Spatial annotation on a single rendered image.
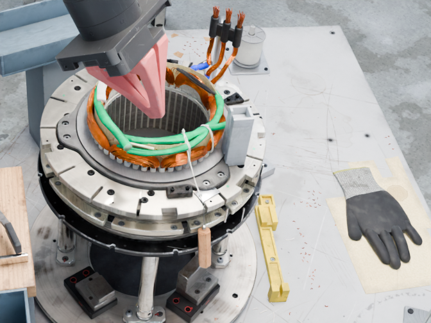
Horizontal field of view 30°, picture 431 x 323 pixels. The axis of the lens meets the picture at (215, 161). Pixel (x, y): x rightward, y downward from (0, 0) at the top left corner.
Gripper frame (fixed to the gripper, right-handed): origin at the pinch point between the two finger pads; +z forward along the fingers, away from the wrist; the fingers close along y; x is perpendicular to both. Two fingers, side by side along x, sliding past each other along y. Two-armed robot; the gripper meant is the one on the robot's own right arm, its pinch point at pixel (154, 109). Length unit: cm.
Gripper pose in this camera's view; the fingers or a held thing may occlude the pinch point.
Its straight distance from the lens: 74.7
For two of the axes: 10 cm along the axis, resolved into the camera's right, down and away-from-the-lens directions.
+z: 3.6, 7.8, 5.1
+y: 4.2, -6.2, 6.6
